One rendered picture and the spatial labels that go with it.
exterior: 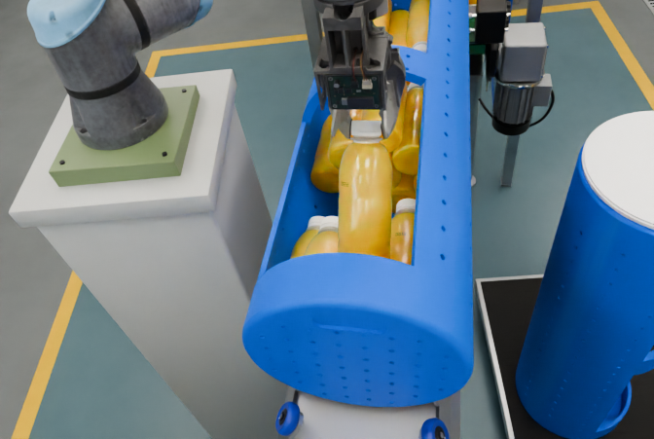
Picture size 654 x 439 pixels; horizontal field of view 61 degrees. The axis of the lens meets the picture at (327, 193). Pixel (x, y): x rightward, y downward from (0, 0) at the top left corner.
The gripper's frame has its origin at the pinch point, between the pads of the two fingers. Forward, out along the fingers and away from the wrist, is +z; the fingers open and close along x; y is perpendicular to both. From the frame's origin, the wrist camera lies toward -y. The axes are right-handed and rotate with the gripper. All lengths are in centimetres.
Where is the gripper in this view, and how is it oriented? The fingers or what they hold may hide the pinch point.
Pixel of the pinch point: (367, 126)
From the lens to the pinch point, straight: 70.6
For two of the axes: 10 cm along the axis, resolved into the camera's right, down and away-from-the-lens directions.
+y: -1.6, 7.5, -6.4
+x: 9.8, 0.3, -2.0
